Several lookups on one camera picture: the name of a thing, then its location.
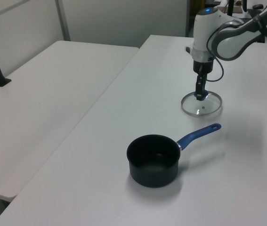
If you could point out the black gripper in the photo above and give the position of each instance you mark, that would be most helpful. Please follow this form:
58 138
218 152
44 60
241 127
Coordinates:
202 67

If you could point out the glass lid with blue knob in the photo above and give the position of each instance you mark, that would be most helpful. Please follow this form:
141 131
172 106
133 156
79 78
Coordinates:
206 108

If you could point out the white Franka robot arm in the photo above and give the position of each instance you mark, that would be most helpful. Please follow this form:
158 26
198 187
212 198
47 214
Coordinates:
227 42

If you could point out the black background stand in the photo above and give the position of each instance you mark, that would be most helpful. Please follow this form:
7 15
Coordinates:
230 7

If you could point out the grey partition post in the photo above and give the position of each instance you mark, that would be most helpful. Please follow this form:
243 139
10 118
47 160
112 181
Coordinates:
62 21

